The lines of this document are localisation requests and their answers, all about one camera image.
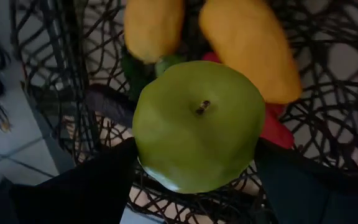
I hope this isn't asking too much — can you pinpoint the small green cucumber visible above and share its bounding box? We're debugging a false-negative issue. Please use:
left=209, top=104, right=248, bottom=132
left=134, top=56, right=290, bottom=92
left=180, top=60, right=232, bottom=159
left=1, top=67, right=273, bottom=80
left=120, top=46, right=186, bottom=102

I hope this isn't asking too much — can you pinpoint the green apple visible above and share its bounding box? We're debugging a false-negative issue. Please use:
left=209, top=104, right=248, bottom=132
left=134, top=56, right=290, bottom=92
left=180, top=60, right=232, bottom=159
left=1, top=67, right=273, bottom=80
left=131, top=60, right=266, bottom=194

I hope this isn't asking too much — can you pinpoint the long yellow mango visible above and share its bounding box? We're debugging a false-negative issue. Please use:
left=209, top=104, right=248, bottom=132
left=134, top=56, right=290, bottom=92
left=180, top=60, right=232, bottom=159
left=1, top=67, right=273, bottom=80
left=198, top=0, right=303, bottom=105

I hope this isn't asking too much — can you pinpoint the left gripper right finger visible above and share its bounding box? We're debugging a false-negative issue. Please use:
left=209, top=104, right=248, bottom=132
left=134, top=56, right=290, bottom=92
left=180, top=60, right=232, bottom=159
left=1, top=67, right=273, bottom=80
left=253, top=138, right=358, bottom=224

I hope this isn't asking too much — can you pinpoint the small yellow lemon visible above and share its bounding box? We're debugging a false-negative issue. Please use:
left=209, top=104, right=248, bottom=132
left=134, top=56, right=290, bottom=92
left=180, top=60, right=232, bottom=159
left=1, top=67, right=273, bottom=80
left=123, top=0, right=186, bottom=65

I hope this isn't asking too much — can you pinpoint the red pointed pepper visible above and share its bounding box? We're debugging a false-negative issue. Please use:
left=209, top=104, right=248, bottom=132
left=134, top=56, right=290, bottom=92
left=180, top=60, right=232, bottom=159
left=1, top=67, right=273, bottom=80
left=201, top=51, right=295, bottom=150

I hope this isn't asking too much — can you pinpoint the black wire basket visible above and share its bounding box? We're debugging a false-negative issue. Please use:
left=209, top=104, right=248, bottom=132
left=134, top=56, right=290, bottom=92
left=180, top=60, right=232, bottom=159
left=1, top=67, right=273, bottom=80
left=9, top=0, right=358, bottom=224

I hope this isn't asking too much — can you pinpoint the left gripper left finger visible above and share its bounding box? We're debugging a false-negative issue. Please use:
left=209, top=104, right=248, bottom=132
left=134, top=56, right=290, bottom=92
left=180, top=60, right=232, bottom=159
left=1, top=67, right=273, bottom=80
left=9, top=136, right=139, bottom=224

